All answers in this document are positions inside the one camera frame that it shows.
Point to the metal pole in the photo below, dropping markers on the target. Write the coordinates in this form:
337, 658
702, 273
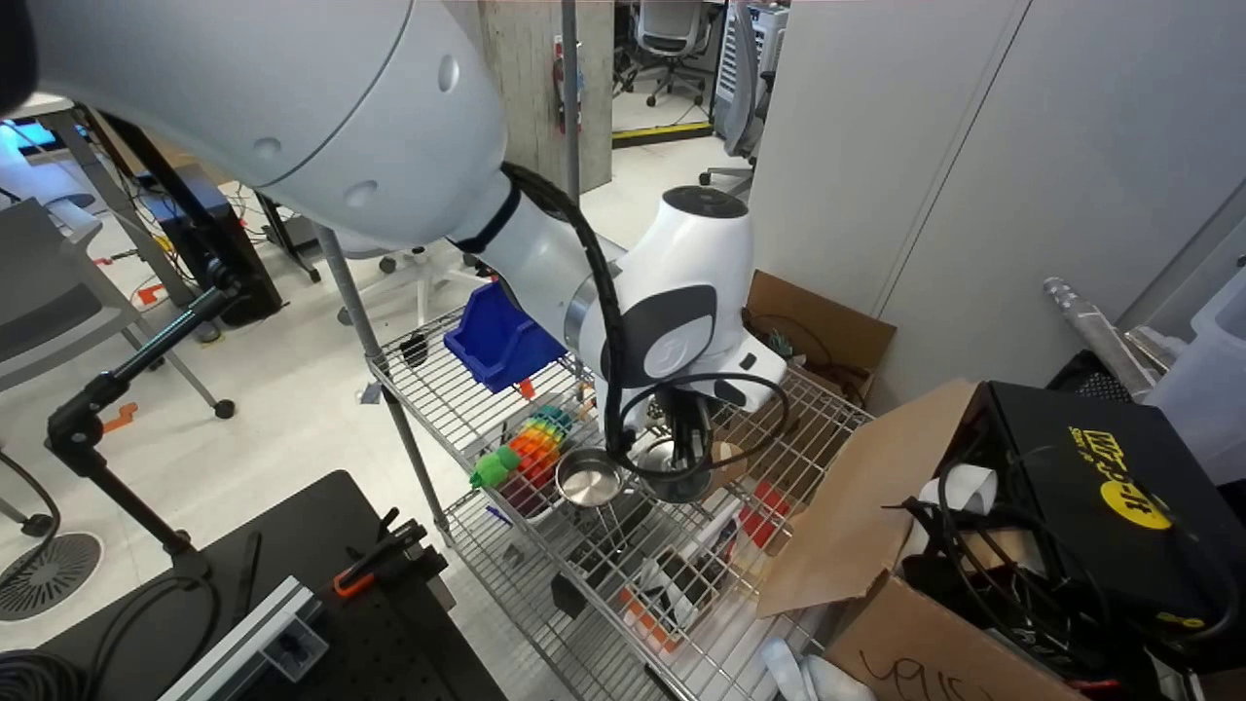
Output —
569, 91

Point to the black round floor base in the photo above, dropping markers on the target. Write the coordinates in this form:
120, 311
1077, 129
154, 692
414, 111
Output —
53, 569

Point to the orange black clamp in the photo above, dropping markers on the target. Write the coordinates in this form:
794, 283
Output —
351, 583

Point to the aluminium profile rail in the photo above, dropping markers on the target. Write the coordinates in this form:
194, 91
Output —
249, 636

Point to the computer monitor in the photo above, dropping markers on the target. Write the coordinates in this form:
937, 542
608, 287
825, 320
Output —
24, 135

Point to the steel pot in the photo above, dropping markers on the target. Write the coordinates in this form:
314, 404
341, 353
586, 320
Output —
589, 483

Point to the leaning aluminium profiles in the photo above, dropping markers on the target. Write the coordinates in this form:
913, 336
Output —
1094, 326

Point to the black equipment stand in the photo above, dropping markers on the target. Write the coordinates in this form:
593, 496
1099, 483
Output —
219, 247

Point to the grey mesh office chair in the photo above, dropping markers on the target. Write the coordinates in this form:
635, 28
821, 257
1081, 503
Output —
747, 79

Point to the blue plastic bin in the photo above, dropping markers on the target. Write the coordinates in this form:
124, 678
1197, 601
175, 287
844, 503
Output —
502, 336

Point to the rainbow stacking toy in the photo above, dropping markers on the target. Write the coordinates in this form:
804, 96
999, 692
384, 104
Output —
534, 451

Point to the brown cardboard box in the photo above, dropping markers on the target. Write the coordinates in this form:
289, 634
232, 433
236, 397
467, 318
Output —
830, 331

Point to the large open cardboard box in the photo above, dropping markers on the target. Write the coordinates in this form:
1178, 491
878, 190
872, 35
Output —
857, 509

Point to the green toy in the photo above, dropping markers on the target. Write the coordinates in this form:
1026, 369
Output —
494, 468

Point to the translucent plastic bin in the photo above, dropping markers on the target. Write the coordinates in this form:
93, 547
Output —
1210, 377

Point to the black bag with yellow logo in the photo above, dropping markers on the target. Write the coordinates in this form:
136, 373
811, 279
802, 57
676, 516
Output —
1037, 443

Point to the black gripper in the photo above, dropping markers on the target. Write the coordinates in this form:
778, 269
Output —
687, 431

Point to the black camera stand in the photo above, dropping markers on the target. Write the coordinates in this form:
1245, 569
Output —
132, 373

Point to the white mesh office chair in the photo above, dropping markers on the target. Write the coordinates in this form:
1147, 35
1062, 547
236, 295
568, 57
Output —
667, 25

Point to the cardboard box with handwriting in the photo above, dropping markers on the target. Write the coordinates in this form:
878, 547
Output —
911, 648

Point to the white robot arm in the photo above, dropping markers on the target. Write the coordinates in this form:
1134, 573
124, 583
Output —
260, 104

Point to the black perforated table board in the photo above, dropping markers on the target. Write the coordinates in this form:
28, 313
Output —
391, 648

